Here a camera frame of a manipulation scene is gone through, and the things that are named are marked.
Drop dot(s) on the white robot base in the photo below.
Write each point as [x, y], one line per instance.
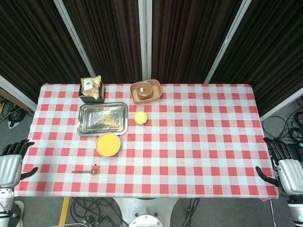
[146, 210]

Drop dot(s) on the beige round bowl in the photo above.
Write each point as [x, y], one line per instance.
[118, 151]

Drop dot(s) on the black power strip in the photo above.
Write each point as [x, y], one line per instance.
[297, 151]

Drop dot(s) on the clear plastic jar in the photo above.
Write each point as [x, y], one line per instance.
[144, 91]

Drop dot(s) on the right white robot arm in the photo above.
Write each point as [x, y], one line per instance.
[296, 208]

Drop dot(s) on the yellow floor tape strip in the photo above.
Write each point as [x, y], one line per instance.
[64, 210]

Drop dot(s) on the dark brown curtain panel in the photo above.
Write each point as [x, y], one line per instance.
[30, 42]
[109, 37]
[187, 37]
[272, 52]

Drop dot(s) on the yellow tennis ball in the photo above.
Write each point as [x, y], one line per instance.
[141, 117]

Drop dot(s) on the stainless steel rectangular tray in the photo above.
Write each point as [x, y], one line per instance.
[87, 128]

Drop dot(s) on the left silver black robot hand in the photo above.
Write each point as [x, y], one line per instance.
[10, 169]

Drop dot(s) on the brown paper food container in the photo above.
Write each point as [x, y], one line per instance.
[157, 91]

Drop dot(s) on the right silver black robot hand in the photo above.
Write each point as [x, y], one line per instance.
[292, 175]

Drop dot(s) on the black cardboard box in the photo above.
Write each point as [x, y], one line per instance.
[91, 99]

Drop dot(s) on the clear snack bag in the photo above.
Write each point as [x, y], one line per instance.
[91, 88]

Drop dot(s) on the white partition frame post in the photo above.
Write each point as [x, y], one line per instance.
[73, 35]
[227, 40]
[145, 40]

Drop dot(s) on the metal table leg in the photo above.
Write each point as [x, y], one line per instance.
[272, 212]

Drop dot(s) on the white partition frame rail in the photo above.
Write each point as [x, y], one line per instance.
[16, 93]
[281, 105]

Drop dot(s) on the red white checkered tablecloth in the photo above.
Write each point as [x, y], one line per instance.
[189, 146]

